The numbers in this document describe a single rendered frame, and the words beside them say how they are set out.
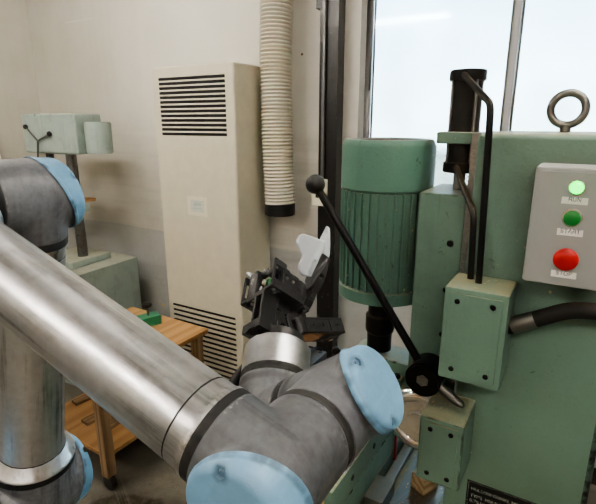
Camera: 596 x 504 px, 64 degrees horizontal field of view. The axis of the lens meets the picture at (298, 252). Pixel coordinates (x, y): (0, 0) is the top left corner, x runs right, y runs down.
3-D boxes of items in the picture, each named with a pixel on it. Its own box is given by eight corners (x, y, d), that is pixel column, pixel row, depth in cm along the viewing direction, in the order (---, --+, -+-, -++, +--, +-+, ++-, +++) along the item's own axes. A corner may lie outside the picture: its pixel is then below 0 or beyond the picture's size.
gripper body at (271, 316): (277, 252, 70) (268, 320, 61) (319, 280, 74) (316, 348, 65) (244, 275, 74) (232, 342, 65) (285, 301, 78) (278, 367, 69)
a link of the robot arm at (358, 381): (385, 464, 42) (289, 491, 49) (424, 400, 51) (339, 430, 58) (329, 370, 43) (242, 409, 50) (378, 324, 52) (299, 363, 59)
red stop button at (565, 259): (551, 267, 65) (554, 246, 64) (577, 270, 63) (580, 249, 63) (551, 269, 64) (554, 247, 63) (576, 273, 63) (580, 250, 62)
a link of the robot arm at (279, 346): (323, 380, 62) (274, 401, 67) (324, 347, 65) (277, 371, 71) (272, 351, 58) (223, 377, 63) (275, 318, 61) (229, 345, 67)
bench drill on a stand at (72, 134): (95, 341, 347) (68, 114, 305) (159, 360, 319) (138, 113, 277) (33, 370, 306) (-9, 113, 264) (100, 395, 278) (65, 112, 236)
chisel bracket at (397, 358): (362, 372, 109) (363, 337, 107) (422, 389, 102) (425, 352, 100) (348, 386, 103) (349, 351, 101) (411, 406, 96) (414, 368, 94)
